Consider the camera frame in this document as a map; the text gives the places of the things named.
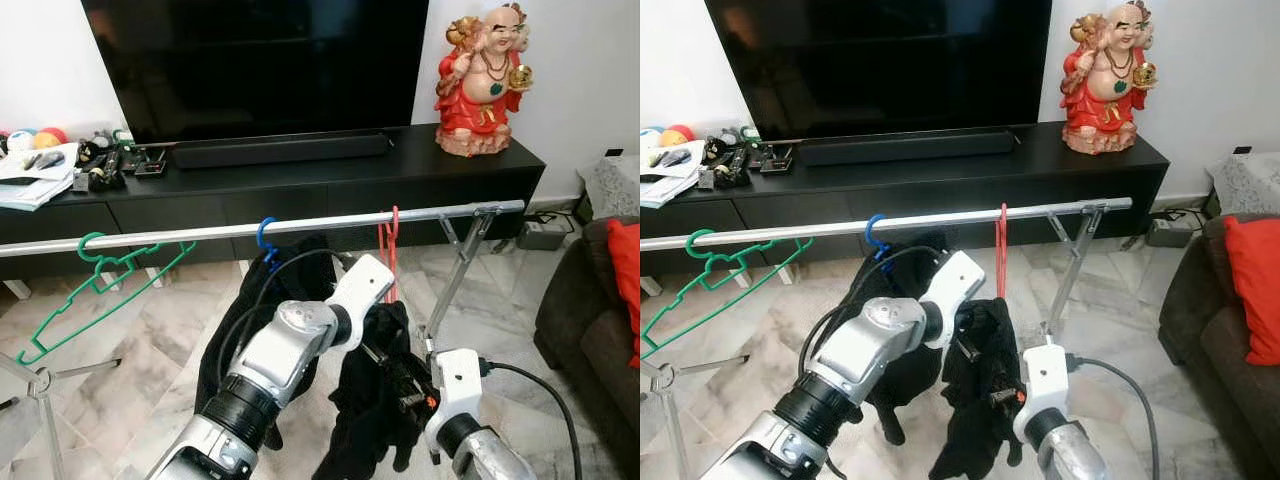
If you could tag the black garment with red collar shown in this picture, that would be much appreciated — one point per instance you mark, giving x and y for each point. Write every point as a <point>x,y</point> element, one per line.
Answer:
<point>985,400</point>
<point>375,420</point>

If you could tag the green plastic clothes hanger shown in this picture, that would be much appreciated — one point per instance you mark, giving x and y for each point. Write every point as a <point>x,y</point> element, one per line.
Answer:
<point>692,240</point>
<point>82,243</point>

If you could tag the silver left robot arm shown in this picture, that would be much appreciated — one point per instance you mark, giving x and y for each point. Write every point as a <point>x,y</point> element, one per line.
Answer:
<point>880,345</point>
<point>270,350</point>

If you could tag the red clothes hanger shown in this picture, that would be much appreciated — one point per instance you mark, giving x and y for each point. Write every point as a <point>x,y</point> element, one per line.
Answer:
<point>390,250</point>
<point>1002,250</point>

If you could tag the blue clothes hanger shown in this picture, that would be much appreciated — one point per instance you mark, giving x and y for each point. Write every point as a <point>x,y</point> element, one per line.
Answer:
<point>872,233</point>
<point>262,235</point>

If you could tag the plain black garment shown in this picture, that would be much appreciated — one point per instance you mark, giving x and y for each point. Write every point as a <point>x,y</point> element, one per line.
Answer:
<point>905,395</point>
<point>222,360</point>

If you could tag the black low TV cabinet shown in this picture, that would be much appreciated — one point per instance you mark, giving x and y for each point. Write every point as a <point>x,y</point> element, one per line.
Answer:
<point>300,190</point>
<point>930,190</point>

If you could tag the dark brown sofa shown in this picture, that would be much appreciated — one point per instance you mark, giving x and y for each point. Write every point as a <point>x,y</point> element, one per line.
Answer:
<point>1210,330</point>
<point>580,340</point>

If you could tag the silver metal clothes rack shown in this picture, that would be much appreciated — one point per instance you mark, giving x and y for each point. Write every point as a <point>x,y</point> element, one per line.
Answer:
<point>200,232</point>
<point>800,228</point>

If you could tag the black soundbar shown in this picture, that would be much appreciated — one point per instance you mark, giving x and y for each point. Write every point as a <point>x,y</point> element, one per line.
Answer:
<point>905,148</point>
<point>280,150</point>

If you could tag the red sofa cushion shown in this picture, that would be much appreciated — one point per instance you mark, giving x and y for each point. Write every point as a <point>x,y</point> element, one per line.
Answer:
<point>625,290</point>
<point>1255,290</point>

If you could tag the red laughing Buddha statue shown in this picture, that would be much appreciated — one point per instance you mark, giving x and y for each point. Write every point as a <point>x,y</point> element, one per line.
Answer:
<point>1108,90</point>
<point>485,90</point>

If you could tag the grey lace table cloth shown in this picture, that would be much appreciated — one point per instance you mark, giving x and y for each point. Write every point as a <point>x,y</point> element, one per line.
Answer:
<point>610,185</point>
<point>1245,182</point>

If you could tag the large black television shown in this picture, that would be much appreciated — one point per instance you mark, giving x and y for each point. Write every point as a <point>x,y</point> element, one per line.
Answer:
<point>260,60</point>
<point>880,60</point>

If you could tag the black tape dispenser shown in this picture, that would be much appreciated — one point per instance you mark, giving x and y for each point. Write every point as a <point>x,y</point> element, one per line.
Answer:
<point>100,178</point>
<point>722,175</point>

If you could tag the stack of white papers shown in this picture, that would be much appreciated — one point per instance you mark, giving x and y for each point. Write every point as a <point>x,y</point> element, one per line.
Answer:
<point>35,180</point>
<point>670,178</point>

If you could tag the white round toy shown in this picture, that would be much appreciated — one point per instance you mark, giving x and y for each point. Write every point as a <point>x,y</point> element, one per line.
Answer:
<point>650,138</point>
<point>18,140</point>

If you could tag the orange round toy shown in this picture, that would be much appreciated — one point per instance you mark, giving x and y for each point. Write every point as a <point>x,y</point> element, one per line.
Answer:
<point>678,134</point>
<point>50,137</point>

